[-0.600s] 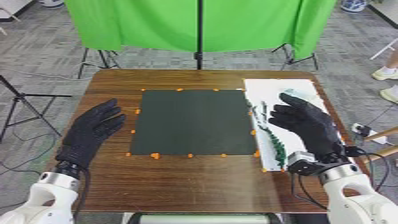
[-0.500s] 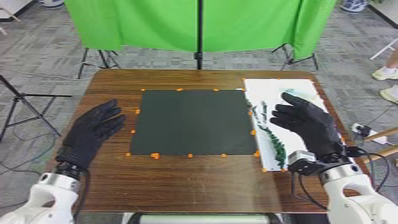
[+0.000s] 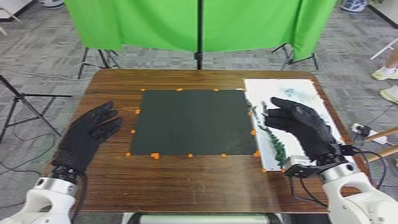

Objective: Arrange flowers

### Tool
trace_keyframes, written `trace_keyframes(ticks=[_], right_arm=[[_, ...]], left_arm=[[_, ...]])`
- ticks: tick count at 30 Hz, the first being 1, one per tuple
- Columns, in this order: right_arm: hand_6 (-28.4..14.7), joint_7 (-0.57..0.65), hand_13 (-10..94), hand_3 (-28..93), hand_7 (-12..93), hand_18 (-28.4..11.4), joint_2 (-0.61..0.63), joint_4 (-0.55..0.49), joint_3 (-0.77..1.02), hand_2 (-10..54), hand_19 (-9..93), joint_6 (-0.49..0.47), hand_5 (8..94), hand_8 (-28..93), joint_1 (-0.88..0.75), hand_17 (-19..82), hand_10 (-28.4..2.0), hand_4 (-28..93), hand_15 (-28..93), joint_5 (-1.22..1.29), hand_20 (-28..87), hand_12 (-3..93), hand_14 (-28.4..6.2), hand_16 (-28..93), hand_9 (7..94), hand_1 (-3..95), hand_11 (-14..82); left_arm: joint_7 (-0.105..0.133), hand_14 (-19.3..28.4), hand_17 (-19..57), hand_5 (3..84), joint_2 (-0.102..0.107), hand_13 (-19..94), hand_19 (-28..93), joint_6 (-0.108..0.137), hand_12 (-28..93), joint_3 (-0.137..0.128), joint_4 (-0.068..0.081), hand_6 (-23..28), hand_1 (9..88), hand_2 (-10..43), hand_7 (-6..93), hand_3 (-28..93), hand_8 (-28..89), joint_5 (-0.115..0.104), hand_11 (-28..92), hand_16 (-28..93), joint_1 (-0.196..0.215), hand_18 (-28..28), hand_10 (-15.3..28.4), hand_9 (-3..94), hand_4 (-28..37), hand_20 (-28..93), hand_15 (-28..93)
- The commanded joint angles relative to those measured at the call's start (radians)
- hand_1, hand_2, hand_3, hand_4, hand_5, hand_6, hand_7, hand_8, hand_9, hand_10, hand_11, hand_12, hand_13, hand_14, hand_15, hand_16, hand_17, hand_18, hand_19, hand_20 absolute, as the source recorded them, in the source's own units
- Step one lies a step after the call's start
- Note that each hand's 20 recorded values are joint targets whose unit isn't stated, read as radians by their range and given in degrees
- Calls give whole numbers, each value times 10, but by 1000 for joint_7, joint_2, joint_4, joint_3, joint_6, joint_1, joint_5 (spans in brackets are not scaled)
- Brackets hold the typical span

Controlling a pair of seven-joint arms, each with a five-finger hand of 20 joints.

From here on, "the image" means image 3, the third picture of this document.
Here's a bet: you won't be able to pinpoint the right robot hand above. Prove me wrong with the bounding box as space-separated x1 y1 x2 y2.
262 96 347 161

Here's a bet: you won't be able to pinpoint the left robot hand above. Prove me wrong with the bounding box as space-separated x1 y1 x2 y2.
50 100 125 175

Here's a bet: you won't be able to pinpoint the long green sprig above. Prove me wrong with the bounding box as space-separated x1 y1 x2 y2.
260 123 292 165

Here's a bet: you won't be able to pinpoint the blue flower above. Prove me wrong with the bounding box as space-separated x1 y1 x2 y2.
279 86 320 103

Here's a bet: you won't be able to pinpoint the white sheet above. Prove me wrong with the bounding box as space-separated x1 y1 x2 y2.
242 78 358 173

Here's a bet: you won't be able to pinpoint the black tripod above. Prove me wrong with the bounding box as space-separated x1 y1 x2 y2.
0 74 75 141

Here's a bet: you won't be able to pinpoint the dark mat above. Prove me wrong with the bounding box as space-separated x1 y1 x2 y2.
128 89 260 156

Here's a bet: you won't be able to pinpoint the backdrop stand legs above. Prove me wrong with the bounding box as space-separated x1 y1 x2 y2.
270 42 322 72
75 46 123 80

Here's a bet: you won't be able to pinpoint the person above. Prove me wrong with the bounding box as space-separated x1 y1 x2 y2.
368 35 398 105

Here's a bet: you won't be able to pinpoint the pale grey bar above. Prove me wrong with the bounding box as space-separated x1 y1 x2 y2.
127 212 285 224

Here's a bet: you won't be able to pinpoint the backdrop stand pole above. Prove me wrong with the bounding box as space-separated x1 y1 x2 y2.
192 0 207 71

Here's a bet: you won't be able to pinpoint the blue white vase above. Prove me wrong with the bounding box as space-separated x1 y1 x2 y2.
342 0 372 14
38 0 66 9

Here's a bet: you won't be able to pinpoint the black cable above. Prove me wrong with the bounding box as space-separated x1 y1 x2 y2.
356 150 391 191
286 173 331 209

